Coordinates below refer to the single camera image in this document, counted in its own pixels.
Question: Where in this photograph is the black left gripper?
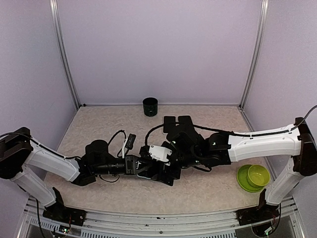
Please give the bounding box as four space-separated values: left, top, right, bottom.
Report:
93 155 153 176

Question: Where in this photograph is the black smartphone teal edge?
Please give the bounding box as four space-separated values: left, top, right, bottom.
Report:
177 115 195 128
163 116 176 133

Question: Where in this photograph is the clear phone case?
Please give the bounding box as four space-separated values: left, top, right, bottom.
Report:
162 115 177 134

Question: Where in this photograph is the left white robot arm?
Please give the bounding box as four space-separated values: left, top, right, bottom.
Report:
0 127 156 221

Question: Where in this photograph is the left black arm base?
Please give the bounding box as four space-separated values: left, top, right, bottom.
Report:
43 187 87 227

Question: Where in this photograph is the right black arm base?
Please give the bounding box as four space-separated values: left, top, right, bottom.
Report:
236 188 280 226

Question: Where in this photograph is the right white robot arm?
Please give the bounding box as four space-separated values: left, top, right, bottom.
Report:
148 118 317 220

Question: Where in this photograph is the dark green cup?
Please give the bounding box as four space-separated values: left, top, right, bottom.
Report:
142 97 158 117

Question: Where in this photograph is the green bowl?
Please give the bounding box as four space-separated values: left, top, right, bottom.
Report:
247 165 270 188

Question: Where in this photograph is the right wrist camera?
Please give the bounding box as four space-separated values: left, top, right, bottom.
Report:
140 145 172 166

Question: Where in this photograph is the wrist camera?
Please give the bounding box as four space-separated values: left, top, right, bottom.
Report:
125 133 136 150
140 145 172 166

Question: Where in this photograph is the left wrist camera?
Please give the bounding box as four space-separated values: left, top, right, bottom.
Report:
125 133 136 150

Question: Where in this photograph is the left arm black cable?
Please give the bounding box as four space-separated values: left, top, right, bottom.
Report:
107 130 127 159

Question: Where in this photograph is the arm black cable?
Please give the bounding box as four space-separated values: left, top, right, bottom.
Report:
144 104 317 149
107 130 127 159

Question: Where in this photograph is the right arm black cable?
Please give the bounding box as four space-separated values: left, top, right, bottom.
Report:
144 104 317 149

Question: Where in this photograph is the front aluminium rail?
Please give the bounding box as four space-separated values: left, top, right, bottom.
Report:
14 195 305 238

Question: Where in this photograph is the right aluminium frame post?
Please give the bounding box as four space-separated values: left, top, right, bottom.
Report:
239 0 269 111

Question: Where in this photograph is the aluminium frame post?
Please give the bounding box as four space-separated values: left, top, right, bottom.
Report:
239 0 269 111
50 0 81 110

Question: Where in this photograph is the left aluminium frame post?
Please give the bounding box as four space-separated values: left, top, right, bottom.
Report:
50 0 81 110

